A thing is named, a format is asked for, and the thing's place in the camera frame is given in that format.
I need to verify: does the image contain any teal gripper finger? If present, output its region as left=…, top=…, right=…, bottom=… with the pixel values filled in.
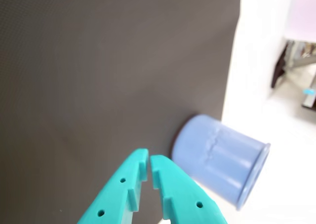
left=150, top=155, right=228, bottom=224
left=77, top=149, right=149, bottom=224

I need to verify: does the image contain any light blue plastic pot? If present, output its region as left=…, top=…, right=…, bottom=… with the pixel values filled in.
left=172, top=114, right=271, bottom=211

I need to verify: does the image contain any dark grey table mat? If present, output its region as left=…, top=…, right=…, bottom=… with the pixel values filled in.
left=0, top=0, right=242, bottom=224

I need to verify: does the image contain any dark metal furniture frame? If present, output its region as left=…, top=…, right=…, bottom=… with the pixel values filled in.
left=271, top=39, right=316, bottom=111

